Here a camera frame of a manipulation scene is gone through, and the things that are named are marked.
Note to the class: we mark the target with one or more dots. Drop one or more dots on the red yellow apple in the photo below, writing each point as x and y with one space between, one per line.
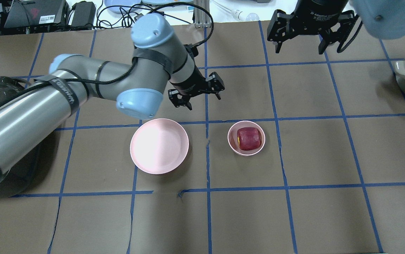
249 138

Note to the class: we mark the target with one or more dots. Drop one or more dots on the black power adapter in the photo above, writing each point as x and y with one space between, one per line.
83 14

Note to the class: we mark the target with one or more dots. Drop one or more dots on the light blue plate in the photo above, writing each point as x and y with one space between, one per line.
115 6

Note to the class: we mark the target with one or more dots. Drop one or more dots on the aluminium frame post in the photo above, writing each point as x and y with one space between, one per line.
201 18

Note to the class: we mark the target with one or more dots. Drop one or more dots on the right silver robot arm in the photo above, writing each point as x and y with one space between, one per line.
382 19

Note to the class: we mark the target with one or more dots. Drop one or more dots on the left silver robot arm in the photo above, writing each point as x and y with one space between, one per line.
159 57

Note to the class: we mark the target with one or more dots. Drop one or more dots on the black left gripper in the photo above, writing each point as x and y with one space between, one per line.
187 84

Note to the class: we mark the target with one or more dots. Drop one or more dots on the pink plate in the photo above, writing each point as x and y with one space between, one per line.
159 146

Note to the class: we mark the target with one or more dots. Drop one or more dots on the black computer box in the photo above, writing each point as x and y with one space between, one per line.
36 13

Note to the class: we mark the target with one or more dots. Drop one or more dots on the small pink bowl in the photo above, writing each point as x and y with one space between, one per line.
232 137

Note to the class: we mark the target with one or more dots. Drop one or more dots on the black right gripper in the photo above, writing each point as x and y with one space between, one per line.
314 14

